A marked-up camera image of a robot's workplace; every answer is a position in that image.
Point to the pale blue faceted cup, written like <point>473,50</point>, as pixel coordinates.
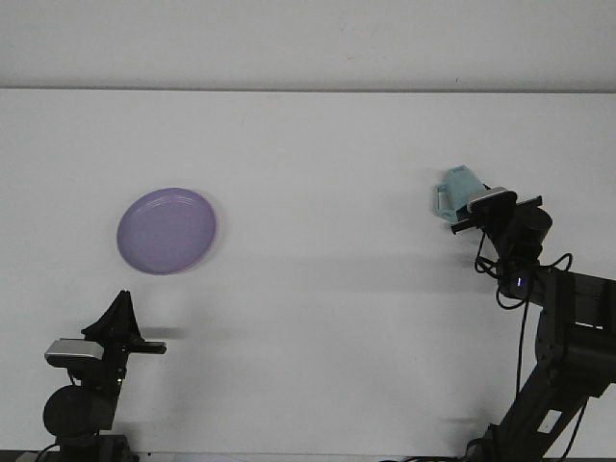
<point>457,185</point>

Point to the lilac round plate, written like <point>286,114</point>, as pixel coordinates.
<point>166,233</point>

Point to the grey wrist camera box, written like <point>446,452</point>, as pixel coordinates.
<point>73,351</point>
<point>491,197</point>

